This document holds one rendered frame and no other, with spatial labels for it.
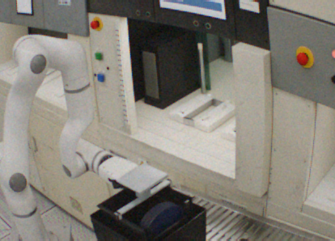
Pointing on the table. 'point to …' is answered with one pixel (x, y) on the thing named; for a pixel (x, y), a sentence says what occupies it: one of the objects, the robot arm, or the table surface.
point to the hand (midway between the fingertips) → (142, 183)
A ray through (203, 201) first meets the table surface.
